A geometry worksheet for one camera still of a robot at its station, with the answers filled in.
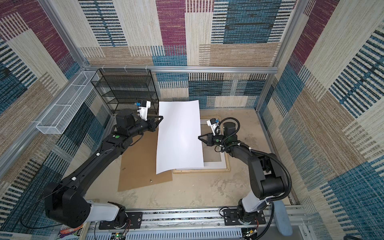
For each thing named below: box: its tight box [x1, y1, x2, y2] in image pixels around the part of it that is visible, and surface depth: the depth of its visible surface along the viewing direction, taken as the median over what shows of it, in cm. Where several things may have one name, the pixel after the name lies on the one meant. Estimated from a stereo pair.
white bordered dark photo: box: [156, 100, 204, 175], surface depth 89 cm
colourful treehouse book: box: [56, 224, 84, 240], surface depth 70 cm
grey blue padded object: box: [273, 200, 293, 236], surface depth 73 cm
